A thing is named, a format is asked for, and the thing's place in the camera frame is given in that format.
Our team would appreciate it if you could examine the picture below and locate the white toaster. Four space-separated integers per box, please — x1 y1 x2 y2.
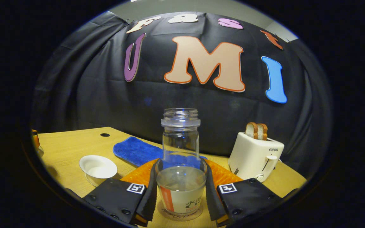
228 132 285 183

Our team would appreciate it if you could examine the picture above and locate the black backdrop cloth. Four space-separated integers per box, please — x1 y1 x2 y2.
30 12 333 178

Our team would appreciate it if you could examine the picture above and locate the beige teacup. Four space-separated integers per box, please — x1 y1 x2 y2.
79 155 118 186

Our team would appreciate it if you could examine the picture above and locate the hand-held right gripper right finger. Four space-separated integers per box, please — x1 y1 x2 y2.
203 158 283 227

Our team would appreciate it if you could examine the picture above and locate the round wooden coaster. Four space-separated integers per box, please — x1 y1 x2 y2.
157 201 204 221

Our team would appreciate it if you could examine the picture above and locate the blue towel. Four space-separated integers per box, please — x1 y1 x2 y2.
113 136 208 170

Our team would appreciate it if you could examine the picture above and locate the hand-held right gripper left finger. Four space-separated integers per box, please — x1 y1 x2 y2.
83 158 159 227

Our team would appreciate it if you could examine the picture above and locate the bread slice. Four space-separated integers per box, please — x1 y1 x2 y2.
246 122 259 140
257 123 268 141

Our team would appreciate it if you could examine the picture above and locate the clear water bottle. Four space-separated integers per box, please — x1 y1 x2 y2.
155 108 208 214

